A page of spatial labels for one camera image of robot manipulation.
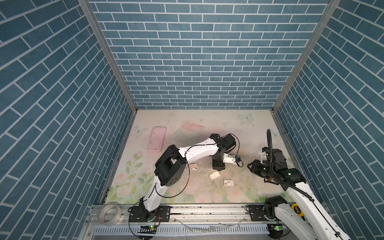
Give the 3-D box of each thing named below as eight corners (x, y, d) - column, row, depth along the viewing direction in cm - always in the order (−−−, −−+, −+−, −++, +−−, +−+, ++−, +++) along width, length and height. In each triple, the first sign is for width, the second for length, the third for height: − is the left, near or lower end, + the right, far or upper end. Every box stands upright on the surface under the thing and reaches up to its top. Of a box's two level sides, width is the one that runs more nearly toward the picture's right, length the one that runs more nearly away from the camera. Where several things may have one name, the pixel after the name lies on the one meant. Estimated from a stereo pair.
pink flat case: (147, 152, 98) (146, 150, 96) (153, 128, 111) (152, 126, 109) (162, 152, 98) (161, 150, 96) (166, 128, 111) (166, 126, 109)
